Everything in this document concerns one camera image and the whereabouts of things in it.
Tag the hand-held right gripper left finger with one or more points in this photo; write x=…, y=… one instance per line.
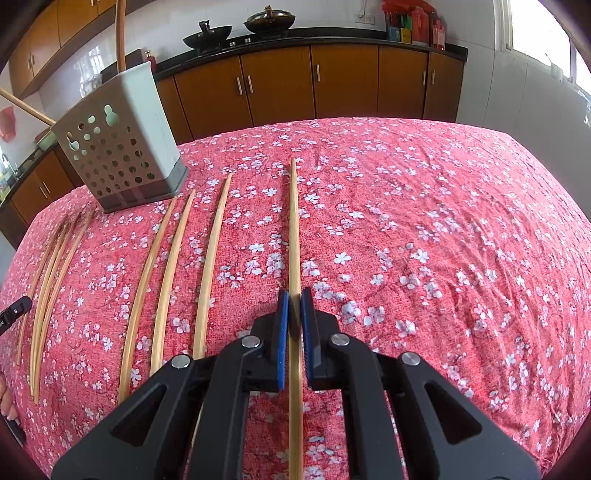
x=282, y=341

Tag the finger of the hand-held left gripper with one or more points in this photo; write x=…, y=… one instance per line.
x=14, y=311

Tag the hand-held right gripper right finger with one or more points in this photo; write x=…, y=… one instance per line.
x=308, y=341

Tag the bamboo chopstick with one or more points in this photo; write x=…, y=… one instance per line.
x=213, y=249
x=27, y=108
x=147, y=272
x=173, y=258
x=294, y=230
x=121, y=37
x=38, y=286
x=46, y=290
x=64, y=277
x=54, y=286

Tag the grey perforated utensil holder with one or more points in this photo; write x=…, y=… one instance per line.
x=138, y=115

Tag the person's left hand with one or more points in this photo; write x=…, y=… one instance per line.
x=4, y=397

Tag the wooden base cabinets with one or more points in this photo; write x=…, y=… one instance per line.
x=41, y=184
x=277, y=83

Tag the red floral tablecloth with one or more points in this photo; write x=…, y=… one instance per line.
x=415, y=230

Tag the pale green basin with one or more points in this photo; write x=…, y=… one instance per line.
x=47, y=139

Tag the red hanging bag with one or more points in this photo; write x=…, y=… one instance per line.
x=7, y=122

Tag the small red bottle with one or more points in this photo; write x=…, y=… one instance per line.
x=150, y=57

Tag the black kitchen countertop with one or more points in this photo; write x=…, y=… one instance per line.
x=323, y=40

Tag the black wok with lid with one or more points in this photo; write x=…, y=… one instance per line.
x=270, y=23

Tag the colourful boxes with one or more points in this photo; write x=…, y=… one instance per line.
x=399, y=28

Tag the cooking oil bottle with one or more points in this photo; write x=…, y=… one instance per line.
x=437, y=32

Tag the red plastic bag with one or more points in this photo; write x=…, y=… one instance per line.
x=406, y=5

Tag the window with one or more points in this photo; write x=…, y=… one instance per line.
x=535, y=37

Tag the wooden wall cabinets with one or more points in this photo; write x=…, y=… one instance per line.
x=46, y=32

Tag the white wall socket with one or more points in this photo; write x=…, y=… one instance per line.
x=364, y=18

